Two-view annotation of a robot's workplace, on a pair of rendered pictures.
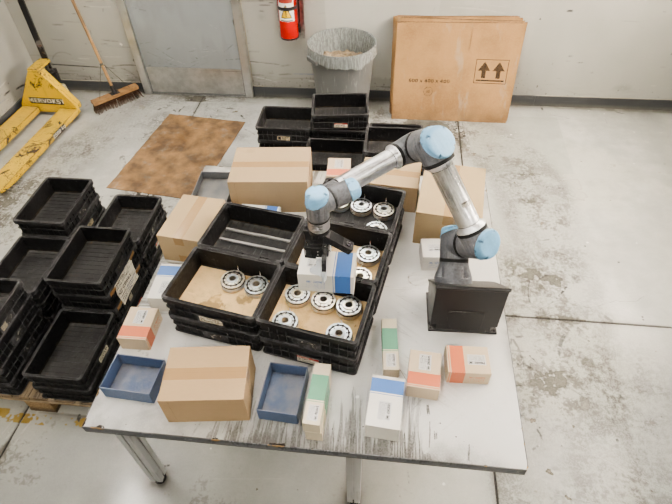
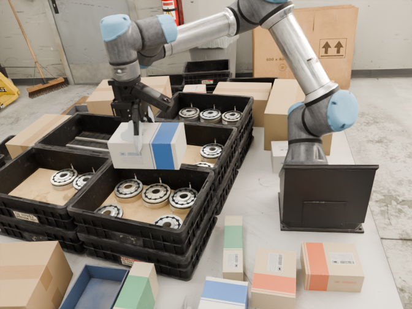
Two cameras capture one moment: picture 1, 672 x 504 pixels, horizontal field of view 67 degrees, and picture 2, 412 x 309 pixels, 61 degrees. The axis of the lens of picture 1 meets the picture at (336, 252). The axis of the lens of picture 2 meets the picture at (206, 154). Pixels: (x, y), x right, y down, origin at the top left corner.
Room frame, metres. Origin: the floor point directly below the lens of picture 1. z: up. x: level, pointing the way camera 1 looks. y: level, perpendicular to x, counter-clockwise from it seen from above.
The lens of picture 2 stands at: (0.34, -0.21, 1.64)
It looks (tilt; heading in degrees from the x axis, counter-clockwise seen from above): 34 degrees down; 4
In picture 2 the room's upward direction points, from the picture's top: 6 degrees counter-clockwise
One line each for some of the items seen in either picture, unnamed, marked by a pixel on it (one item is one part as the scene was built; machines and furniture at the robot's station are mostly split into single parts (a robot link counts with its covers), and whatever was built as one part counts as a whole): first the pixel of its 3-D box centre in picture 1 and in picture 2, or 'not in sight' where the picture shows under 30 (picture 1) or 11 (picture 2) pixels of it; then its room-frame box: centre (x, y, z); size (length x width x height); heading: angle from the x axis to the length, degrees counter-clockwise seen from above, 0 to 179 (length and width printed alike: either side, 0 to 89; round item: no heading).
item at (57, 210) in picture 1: (69, 227); not in sight; (2.31, 1.62, 0.37); 0.40 x 0.30 x 0.45; 173
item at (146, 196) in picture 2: (323, 299); (156, 192); (1.29, 0.06, 0.86); 0.10 x 0.10 x 0.01
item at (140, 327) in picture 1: (140, 328); not in sight; (1.27, 0.83, 0.74); 0.16 x 0.12 x 0.07; 173
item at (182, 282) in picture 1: (225, 290); (51, 186); (1.35, 0.46, 0.87); 0.40 x 0.30 x 0.11; 72
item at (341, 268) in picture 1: (327, 271); (149, 144); (1.24, 0.03, 1.09); 0.20 x 0.12 x 0.09; 82
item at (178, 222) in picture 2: (338, 333); (167, 226); (1.12, 0.00, 0.86); 0.10 x 0.10 x 0.01
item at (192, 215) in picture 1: (195, 229); (50, 143); (1.82, 0.68, 0.78); 0.30 x 0.22 x 0.16; 166
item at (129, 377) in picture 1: (135, 378); not in sight; (1.04, 0.79, 0.74); 0.20 x 0.15 x 0.07; 79
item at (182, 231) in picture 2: (317, 303); (143, 191); (1.23, 0.08, 0.92); 0.40 x 0.30 x 0.02; 72
